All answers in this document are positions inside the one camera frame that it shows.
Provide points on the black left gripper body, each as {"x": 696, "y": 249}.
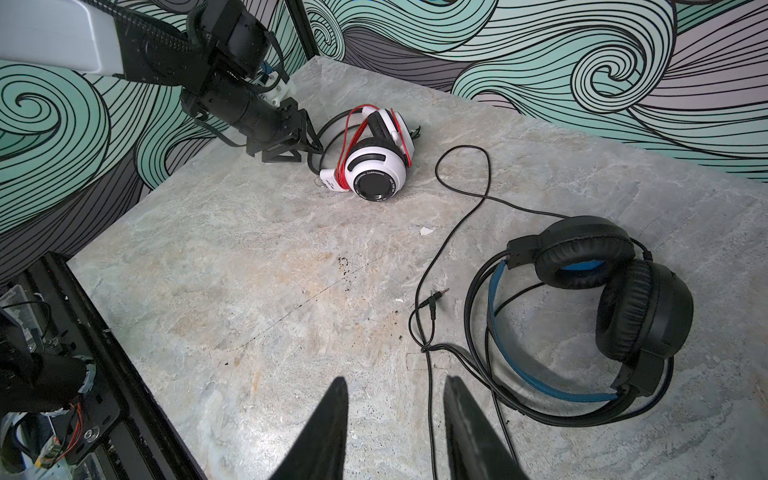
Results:
{"x": 278, "y": 134}

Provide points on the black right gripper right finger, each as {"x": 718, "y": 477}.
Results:
{"x": 474, "y": 449}

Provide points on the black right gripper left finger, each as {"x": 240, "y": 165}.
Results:
{"x": 320, "y": 449}

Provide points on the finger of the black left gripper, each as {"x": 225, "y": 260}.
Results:
{"x": 312, "y": 142}

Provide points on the white and black headphones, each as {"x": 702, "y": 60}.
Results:
{"x": 368, "y": 150}

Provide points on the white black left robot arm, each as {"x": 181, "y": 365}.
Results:
{"x": 218, "y": 60}

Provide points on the black vertical frame post left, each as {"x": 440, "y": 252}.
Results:
{"x": 301, "y": 22}

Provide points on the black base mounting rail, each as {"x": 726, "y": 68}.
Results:
{"x": 73, "y": 406}

